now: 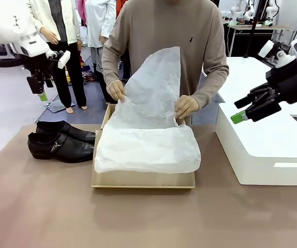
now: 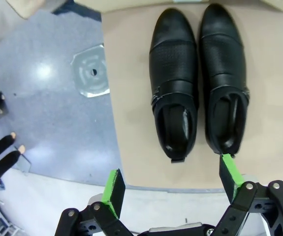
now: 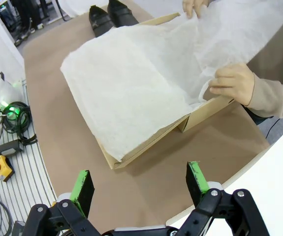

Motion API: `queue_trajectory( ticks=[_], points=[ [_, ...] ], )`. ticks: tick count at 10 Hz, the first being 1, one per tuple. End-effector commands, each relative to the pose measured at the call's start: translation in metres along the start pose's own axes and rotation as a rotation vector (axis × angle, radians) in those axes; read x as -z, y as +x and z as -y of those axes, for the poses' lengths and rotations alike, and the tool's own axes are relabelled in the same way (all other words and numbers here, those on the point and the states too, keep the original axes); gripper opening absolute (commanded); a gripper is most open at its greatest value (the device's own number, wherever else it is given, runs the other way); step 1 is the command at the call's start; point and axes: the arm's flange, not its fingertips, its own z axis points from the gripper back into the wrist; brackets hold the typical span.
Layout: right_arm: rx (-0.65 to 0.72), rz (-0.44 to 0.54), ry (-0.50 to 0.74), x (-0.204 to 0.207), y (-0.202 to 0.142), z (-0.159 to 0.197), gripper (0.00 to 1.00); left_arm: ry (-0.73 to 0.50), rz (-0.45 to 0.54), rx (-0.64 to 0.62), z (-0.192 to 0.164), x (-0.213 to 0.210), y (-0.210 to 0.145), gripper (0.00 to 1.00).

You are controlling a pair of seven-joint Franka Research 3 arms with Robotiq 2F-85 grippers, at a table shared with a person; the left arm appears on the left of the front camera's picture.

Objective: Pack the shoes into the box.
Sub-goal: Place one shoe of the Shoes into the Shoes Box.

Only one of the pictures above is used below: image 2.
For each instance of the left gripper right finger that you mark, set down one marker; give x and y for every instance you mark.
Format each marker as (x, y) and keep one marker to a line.
(232, 177)

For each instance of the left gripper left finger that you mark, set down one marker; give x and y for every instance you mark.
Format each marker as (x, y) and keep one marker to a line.
(113, 191)

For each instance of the black leather buckle shoe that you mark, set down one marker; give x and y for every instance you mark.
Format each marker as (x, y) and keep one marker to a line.
(173, 64)
(223, 59)

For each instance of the cardboard shoe box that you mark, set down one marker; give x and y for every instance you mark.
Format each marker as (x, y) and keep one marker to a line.
(131, 5)

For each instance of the mannequin white jacket black trousers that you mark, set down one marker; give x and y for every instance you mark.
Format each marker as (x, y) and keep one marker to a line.
(1, 151)

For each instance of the octagonal metal floor plate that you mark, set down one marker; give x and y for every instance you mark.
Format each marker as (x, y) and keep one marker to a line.
(92, 71)

